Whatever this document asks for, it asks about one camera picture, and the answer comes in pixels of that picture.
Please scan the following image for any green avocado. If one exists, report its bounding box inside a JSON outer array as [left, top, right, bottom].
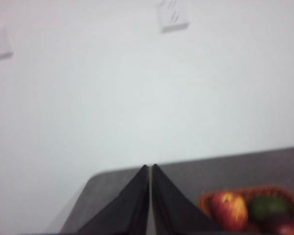
[[249, 196, 291, 223]]

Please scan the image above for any white wall socket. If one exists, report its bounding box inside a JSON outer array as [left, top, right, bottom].
[[156, 0, 191, 34], [0, 25, 14, 61]]

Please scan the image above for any dark red plum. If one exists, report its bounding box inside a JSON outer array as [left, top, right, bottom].
[[263, 213, 294, 235]]

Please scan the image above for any brown wicker basket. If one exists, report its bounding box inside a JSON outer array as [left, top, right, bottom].
[[197, 186, 294, 233]]

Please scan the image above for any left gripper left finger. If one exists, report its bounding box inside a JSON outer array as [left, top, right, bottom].
[[75, 164, 150, 235]]

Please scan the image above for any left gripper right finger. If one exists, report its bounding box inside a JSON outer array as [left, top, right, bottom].
[[150, 163, 223, 235]]

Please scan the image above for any red yellow apple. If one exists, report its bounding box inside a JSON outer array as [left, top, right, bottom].
[[210, 191, 249, 232]]

